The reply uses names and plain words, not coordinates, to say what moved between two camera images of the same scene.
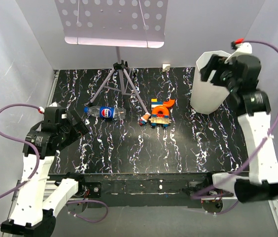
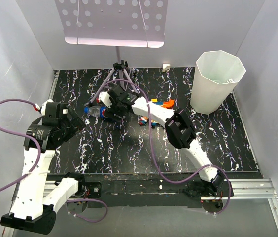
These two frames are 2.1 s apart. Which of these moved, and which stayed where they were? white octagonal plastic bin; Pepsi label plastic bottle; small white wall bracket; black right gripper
Moved: black right gripper
Stayed: small white wall bracket; white octagonal plastic bin; Pepsi label plastic bottle
